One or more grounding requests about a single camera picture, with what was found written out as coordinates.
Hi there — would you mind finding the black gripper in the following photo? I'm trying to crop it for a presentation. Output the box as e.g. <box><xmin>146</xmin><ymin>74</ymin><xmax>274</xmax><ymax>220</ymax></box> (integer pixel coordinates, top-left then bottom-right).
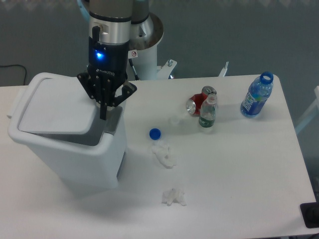
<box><xmin>77</xmin><ymin>41</ymin><xmax>137</xmax><ymax>120</ymax></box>

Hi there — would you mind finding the white trash can lid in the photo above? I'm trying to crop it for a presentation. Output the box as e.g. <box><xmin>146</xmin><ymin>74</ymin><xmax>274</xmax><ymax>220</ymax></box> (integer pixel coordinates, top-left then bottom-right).
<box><xmin>18</xmin><ymin>75</ymin><xmax>97</xmax><ymax>135</ymax></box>

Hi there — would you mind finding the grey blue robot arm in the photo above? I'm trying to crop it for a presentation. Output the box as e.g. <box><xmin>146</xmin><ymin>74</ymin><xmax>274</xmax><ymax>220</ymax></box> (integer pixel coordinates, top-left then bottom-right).
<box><xmin>77</xmin><ymin>0</ymin><xmax>149</xmax><ymax>120</ymax></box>

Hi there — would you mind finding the blue bottle cap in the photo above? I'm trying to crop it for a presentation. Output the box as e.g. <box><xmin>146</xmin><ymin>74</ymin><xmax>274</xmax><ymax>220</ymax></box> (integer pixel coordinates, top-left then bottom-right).
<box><xmin>149</xmin><ymin>128</ymin><xmax>161</xmax><ymax>140</ymax></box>

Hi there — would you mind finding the white translucent bottle cap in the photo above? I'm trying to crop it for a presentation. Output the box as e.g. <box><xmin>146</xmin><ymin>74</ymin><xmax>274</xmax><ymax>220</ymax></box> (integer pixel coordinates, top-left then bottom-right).
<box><xmin>170</xmin><ymin>116</ymin><xmax>181</xmax><ymax>125</ymax></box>

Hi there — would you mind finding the crushed red soda can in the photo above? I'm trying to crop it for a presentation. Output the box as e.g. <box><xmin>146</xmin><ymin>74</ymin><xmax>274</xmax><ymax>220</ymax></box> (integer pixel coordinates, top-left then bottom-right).
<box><xmin>185</xmin><ymin>86</ymin><xmax>217</xmax><ymax>116</ymax></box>

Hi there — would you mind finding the white trash can body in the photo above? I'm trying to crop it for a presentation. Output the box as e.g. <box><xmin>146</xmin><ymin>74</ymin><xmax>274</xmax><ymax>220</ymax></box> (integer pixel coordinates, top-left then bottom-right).
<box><xmin>8</xmin><ymin>73</ymin><xmax>127</xmax><ymax>189</ymax></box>

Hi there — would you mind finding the crumpled white tissue upper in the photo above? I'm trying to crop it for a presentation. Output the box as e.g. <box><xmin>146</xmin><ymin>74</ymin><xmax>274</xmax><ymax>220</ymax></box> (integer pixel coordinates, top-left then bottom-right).
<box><xmin>152</xmin><ymin>140</ymin><xmax>176</xmax><ymax>169</ymax></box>

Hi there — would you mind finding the crumpled white tissue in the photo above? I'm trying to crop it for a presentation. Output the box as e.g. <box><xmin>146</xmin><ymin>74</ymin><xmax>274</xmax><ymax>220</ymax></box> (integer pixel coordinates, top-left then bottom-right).
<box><xmin>152</xmin><ymin>140</ymin><xmax>176</xmax><ymax>169</ymax></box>
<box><xmin>161</xmin><ymin>188</ymin><xmax>187</xmax><ymax>206</ymax></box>

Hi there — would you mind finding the clear bottle green label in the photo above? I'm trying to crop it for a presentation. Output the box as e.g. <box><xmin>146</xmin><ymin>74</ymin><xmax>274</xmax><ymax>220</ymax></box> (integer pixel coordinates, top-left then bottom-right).
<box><xmin>198</xmin><ymin>93</ymin><xmax>218</xmax><ymax>131</ymax></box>

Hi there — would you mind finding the crumpled white tissue lower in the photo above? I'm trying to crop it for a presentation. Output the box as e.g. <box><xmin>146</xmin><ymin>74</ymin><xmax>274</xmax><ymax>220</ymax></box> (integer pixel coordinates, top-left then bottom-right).
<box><xmin>161</xmin><ymin>188</ymin><xmax>187</xmax><ymax>206</ymax></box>

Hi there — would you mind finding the blue plastic drink bottle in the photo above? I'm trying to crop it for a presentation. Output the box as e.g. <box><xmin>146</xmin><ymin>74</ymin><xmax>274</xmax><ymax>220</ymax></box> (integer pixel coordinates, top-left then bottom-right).
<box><xmin>240</xmin><ymin>71</ymin><xmax>274</xmax><ymax>118</ymax></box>

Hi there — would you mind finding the black device at corner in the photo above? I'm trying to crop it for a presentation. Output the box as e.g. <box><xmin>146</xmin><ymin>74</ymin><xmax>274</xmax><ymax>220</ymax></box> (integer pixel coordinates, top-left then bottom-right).
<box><xmin>300</xmin><ymin>202</ymin><xmax>319</xmax><ymax>229</ymax></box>

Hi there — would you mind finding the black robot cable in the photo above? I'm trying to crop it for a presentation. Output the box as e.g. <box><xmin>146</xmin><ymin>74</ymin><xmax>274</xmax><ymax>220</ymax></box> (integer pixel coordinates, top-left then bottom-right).
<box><xmin>128</xmin><ymin>57</ymin><xmax>140</xmax><ymax>81</ymax></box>

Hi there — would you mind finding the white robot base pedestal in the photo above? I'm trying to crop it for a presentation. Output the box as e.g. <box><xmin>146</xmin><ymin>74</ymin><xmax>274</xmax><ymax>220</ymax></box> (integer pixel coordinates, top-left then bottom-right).
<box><xmin>127</xmin><ymin>12</ymin><xmax>177</xmax><ymax>81</ymax></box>

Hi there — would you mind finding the black floor cable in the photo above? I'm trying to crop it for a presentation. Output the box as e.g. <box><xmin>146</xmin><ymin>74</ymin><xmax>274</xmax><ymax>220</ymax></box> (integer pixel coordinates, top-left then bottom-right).
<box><xmin>0</xmin><ymin>64</ymin><xmax>27</xmax><ymax>87</ymax></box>

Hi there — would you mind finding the white frame at right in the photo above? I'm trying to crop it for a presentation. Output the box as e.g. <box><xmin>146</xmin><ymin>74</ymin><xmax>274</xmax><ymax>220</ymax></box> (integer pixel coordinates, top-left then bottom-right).
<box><xmin>295</xmin><ymin>86</ymin><xmax>319</xmax><ymax>135</ymax></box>

